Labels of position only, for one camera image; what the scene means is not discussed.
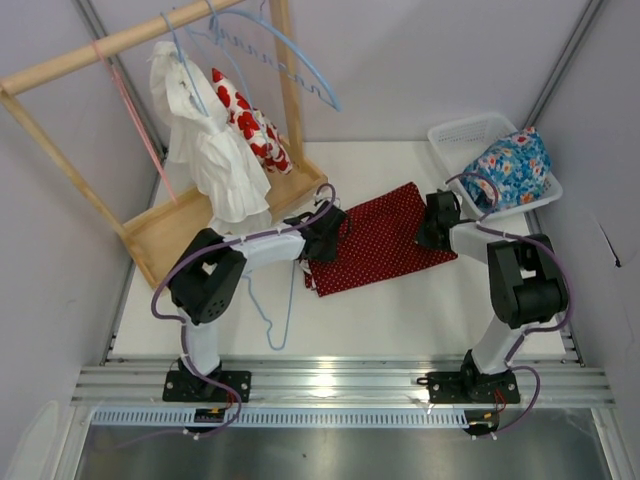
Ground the red polka dot skirt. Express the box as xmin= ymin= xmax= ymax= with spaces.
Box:
xmin=303 ymin=182 xmax=458 ymax=297

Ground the thin blue wire hanger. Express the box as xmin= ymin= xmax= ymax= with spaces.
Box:
xmin=243 ymin=257 xmax=297 ymax=351

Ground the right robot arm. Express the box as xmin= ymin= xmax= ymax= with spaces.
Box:
xmin=416 ymin=190 xmax=569 ymax=404

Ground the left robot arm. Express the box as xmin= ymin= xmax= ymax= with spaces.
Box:
xmin=167 ymin=201 xmax=349 ymax=395

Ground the wide blue plastic hanger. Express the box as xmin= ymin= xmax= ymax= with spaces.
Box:
xmin=184 ymin=1 xmax=343 ymax=112

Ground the blue hanger holding dress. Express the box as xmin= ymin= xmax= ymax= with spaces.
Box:
xmin=160 ymin=12 xmax=209 ymax=116

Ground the white plastic basket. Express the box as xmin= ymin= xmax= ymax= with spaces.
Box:
xmin=427 ymin=112 xmax=563 ymax=220

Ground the blue floral garment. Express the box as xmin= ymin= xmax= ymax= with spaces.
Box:
xmin=458 ymin=127 xmax=552 ymax=213

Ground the red white floral garment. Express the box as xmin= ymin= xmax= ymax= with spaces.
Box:
xmin=211 ymin=68 xmax=293 ymax=175

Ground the wooden clothes rack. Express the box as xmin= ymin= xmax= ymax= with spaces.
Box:
xmin=1 ymin=1 xmax=327 ymax=288

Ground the white hanging dress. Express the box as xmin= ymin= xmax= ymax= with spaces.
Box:
xmin=149 ymin=41 xmax=272 ymax=235

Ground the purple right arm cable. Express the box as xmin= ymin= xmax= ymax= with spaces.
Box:
xmin=444 ymin=172 xmax=571 ymax=444

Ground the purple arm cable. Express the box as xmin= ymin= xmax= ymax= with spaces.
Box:
xmin=444 ymin=172 xmax=571 ymax=444
xmin=150 ymin=182 xmax=337 ymax=444

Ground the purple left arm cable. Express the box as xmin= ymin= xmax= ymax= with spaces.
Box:
xmin=150 ymin=182 xmax=337 ymax=444

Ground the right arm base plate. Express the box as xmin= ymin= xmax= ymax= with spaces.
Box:
xmin=416 ymin=371 xmax=521 ymax=404

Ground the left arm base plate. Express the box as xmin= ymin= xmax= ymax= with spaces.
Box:
xmin=162 ymin=370 xmax=252 ymax=403

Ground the pink wire hanger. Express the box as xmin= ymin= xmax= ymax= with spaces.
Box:
xmin=91 ymin=40 xmax=177 ymax=204

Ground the aluminium mounting rail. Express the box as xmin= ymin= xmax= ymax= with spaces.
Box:
xmin=71 ymin=356 xmax=615 ymax=408

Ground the white slotted cable duct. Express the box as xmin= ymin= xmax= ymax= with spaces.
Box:
xmin=91 ymin=406 xmax=478 ymax=429

